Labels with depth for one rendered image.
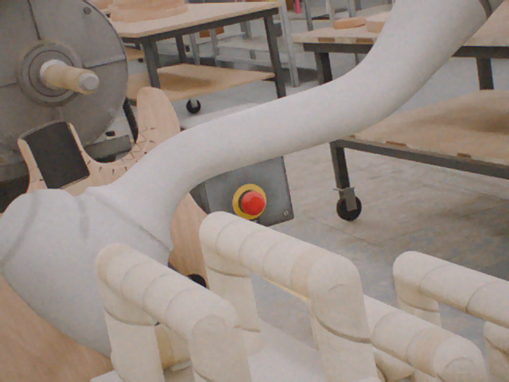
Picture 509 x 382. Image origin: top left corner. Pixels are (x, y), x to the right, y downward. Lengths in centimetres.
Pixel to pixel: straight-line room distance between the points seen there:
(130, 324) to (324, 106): 41
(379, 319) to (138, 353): 17
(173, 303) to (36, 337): 77
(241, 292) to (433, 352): 16
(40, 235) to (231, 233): 28
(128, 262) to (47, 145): 66
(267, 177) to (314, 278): 114
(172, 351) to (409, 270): 20
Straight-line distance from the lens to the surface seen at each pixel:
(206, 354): 60
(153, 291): 66
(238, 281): 79
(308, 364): 77
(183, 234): 141
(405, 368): 89
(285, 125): 107
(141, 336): 77
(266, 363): 79
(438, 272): 83
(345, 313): 63
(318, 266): 63
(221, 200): 174
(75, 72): 145
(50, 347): 139
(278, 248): 68
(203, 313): 60
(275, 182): 177
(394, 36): 114
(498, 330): 93
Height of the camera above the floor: 141
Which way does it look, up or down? 14 degrees down
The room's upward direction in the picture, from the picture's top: 11 degrees counter-clockwise
